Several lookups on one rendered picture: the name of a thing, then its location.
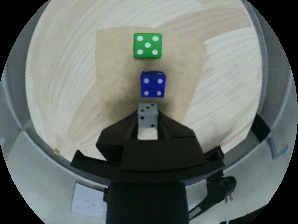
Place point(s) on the blue die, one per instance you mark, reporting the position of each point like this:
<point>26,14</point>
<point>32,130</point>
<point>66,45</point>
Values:
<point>152,84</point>

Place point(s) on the beige mat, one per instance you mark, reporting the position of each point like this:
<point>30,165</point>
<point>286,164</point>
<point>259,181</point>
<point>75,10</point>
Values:
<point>118,73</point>

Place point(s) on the white die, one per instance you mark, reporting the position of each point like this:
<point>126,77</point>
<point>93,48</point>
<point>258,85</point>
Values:
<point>147,115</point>

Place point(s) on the green die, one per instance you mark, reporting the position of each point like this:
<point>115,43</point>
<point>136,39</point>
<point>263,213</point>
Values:
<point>147,46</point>

